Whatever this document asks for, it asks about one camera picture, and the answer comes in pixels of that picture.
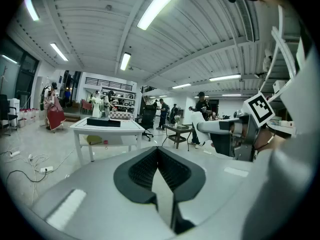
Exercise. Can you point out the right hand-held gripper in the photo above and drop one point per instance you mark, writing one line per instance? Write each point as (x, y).
(260, 109)

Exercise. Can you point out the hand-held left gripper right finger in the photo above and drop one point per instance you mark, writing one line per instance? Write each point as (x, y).
(220, 184)

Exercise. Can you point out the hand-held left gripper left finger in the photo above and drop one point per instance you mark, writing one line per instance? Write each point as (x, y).
(100, 184)

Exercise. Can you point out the dark teal tray box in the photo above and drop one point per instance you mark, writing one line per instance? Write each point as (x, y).
(102, 122)

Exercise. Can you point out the person's right forearm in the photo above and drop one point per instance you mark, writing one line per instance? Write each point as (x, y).
(263, 137)

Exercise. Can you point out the grey box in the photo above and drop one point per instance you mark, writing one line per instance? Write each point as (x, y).
(182, 127)

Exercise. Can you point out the small vase with flowers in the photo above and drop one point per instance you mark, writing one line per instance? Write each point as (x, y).
(177, 120)

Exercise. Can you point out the dark metal side table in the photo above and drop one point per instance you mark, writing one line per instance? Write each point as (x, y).
(178, 138)

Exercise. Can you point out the long ceiling light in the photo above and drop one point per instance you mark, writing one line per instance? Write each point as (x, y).
(181, 86)
(231, 95)
(32, 9)
(225, 78)
(125, 62)
(10, 59)
(59, 52)
(160, 6)

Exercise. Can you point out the yellow-green pouch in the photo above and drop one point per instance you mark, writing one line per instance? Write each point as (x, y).
(94, 139)

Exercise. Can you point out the white power strip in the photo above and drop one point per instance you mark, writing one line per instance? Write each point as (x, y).
(46, 169)
(30, 157)
(15, 154)

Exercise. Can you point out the white table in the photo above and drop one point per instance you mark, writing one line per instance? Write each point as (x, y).
(130, 126)

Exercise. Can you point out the black office chair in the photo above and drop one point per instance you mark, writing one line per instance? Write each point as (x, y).
(147, 119)

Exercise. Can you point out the person's black and white shirt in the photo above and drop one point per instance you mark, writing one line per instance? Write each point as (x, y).
(287, 189)

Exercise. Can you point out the cluttered white desk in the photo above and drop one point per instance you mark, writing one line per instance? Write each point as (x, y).
(282, 124)

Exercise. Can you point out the staircase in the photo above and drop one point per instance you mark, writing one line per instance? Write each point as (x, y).
(147, 100)

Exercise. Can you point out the checkered cloth table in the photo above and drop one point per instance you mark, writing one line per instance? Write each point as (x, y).
(120, 115)

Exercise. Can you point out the white vase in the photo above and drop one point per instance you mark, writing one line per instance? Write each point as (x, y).
(96, 110)

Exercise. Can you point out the red armchair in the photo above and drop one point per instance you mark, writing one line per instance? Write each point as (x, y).
(86, 106)

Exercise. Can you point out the red folding chair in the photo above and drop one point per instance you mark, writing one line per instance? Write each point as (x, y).
(55, 117)

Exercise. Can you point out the white shelf unit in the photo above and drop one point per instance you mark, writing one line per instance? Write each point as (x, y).
(125, 101)

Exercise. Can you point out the white flower bouquet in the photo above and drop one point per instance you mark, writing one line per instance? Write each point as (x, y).
(96, 97)

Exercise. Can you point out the row of white jugs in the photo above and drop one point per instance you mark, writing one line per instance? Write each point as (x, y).
(28, 116)

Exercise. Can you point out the black railing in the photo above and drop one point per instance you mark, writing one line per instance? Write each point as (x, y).
(107, 82)

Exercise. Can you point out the white water dispenser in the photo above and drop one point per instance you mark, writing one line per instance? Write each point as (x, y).
(13, 109)

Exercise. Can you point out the black visitor chair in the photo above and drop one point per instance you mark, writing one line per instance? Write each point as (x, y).
(5, 104)

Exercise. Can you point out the dark glass window wall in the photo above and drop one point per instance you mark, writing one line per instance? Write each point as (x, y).
(25, 79)

